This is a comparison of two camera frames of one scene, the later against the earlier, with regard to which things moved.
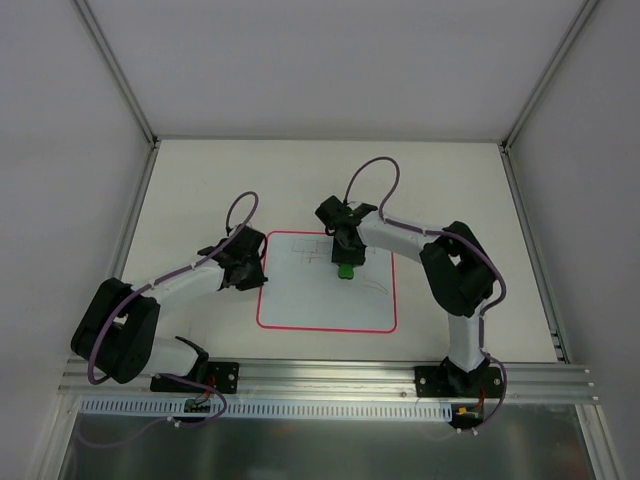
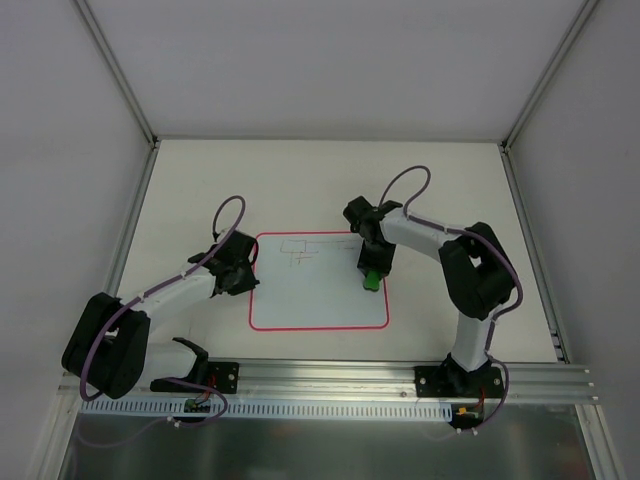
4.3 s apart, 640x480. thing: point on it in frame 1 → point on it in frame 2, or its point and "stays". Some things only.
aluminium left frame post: x=120 y=75 stays
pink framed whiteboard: x=304 y=291 stays
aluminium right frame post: x=532 y=102 stays
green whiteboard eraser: x=345 y=270 → x=372 y=281
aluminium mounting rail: x=338 y=381 stays
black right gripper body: x=347 y=256 → x=375 y=265
